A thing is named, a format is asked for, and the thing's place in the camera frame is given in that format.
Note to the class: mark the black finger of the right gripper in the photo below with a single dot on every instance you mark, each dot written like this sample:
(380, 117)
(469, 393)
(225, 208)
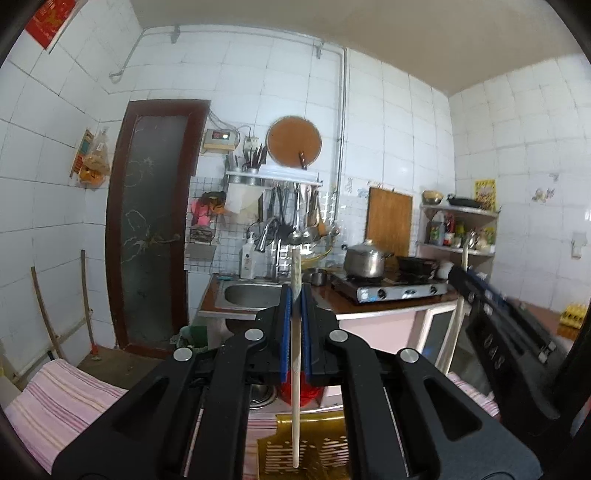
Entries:
(540, 386)

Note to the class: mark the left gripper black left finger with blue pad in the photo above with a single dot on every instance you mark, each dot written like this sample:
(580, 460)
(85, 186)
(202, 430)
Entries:
(186, 419)

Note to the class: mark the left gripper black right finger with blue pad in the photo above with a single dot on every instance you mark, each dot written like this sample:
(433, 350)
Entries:
(404, 418)

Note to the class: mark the wooden chopstick pair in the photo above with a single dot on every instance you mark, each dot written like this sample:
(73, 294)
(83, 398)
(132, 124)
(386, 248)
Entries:
(452, 336)

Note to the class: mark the yellow perforated utensil holder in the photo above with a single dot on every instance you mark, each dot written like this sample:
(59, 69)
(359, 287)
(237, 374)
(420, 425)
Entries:
(323, 453)

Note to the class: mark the steel sink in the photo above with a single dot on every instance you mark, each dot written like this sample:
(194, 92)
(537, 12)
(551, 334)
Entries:
(247, 295)

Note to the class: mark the pink striped tablecloth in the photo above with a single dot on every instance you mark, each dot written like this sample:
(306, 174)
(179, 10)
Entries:
(61, 401)

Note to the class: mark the gas stove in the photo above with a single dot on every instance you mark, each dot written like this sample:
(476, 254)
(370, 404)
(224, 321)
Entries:
(366, 291)

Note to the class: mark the black wok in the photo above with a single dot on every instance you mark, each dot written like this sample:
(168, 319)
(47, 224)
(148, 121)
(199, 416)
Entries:
(417, 268)

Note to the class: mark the steel cooking pot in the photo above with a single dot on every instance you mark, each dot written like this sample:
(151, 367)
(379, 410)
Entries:
(365, 260)

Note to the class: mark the white soap bottle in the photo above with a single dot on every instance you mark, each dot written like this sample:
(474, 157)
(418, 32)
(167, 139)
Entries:
(248, 259)

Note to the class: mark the rectangular wooden cutting board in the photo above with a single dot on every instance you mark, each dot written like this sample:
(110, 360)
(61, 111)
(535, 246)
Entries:
(389, 221)

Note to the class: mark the dark brown glass door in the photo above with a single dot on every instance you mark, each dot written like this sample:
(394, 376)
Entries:
(155, 157)

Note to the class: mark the hanging orange snack bag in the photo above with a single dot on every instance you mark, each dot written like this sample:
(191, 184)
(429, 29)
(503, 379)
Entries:
(95, 163)

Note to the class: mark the water heater control box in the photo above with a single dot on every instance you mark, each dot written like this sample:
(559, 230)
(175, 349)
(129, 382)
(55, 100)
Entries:
(220, 140)

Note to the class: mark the round wooden board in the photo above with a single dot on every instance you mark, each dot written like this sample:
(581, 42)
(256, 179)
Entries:
(294, 142)

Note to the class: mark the wooden stick against wall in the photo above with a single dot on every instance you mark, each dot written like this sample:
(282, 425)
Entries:
(44, 314)

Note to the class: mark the corner wall shelf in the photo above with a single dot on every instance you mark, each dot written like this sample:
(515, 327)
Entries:
(461, 235)

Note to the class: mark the yellow wall poster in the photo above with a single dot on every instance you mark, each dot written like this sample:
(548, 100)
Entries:
(485, 194)

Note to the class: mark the wall utensil rack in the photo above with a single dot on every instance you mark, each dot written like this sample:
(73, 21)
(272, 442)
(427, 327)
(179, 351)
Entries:
(259, 193)

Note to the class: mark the red wall calendar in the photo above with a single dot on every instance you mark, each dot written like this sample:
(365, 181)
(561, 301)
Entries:
(48, 19)

